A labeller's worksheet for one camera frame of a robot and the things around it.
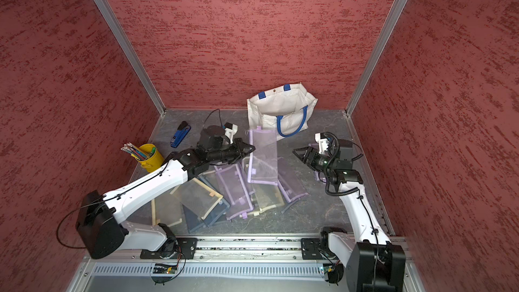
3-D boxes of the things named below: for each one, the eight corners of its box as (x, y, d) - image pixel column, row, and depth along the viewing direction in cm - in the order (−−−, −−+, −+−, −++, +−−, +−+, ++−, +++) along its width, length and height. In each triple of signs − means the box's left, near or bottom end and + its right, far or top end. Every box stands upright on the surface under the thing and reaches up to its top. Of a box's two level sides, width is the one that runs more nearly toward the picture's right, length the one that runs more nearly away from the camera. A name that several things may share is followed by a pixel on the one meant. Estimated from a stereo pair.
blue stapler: (169, 146, 107) (166, 141, 104) (184, 125, 117) (182, 120, 113) (177, 148, 106) (174, 143, 103) (192, 127, 116) (190, 122, 112)
